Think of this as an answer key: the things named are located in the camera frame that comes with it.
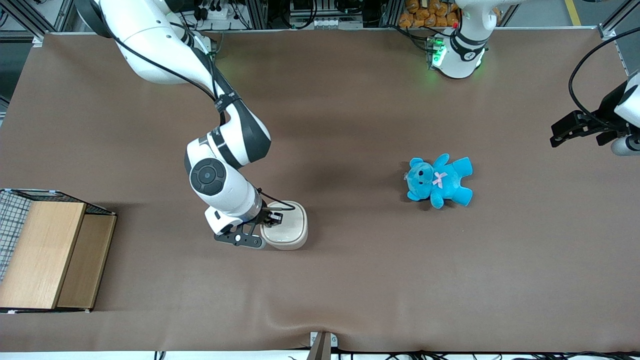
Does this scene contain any aluminium frame post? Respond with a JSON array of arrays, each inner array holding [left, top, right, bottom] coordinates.
[[0, 0, 76, 46], [597, 0, 640, 41]]

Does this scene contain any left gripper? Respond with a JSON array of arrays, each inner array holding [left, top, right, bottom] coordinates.
[[550, 81, 633, 148]]

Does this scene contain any white square trash can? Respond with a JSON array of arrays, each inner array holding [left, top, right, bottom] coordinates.
[[260, 200, 309, 251]]

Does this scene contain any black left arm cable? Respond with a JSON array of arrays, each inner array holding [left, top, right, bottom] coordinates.
[[568, 27, 640, 127]]

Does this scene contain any white power strip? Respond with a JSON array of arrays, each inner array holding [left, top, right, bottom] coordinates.
[[199, 4, 237, 22]]

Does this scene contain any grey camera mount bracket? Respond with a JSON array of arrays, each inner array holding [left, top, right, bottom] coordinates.
[[307, 331, 339, 360]]

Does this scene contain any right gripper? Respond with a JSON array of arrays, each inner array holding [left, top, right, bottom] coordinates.
[[204, 205, 284, 236]]

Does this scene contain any white trash can lid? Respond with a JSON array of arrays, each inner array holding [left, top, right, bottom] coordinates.
[[263, 201, 307, 244]]

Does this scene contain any orange plush toys pile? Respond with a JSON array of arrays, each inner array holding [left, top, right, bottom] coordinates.
[[398, 0, 501, 29]]

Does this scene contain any blue teddy bear plush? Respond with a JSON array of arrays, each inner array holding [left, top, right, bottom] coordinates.
[[404, 153, 474, 210]]

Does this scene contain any wooden shelf with wire rack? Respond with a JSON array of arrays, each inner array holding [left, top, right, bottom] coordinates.
[[0, 188, 118, 314]]

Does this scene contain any brown table cover mat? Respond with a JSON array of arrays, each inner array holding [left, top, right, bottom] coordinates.
[[0, 27, 640, 353]]

